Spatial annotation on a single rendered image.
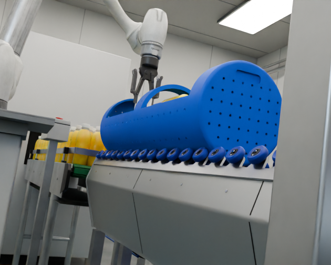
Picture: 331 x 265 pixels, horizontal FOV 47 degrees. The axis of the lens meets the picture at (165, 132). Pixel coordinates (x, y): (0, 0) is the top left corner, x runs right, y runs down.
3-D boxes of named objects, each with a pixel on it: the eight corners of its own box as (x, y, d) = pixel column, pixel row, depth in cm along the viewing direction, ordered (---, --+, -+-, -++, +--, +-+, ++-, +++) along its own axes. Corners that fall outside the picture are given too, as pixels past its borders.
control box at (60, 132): (46, 138, 179) (50, 116, 180) (40, 139, 197) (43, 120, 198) (68, 141, 183) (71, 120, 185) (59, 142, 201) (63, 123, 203)
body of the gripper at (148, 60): (144, 53, 154) (141, 75, 153) (163, 59, 158) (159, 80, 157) (137, 57, 161) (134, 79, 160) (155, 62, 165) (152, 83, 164)
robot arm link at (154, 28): (168, 44, 157) (158, 53, 169) (173, 8, 159) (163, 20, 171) (143, 38, 154) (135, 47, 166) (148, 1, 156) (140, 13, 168)
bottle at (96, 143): (85, 165, 186) (92, 128, 188) (86, 165, 193) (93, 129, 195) (100, 167, 187) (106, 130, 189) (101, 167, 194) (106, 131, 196)
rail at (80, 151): (75, 153, 182) (76, 147, 182) (75, 153, 182) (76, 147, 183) (151, 165, 199) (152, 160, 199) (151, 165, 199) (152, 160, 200)
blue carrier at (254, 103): (193, 159, 94) (205, 48, 97) (95, 156, 173) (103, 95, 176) (281, 171, 107) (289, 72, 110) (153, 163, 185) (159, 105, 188)
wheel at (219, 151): (225, 144, 91) (229, 151, 91) (214, 145, 95) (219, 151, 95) (213, 158, 89) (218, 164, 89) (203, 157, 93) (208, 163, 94)
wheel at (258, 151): (268, 143, 77) (273, 150, 78) (254, 143, 81) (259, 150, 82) (255, 158, 76) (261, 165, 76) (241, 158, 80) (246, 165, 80)
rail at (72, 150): (73, 153, 182) (74, 146, 182) (31, 153, 326) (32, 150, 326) (75, 153, 182) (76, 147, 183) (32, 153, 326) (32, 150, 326)
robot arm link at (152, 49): (166, 45, 158) (164, 59, 157) (157, 50, 166) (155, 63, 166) (146, 39, 154) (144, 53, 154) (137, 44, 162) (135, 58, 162)
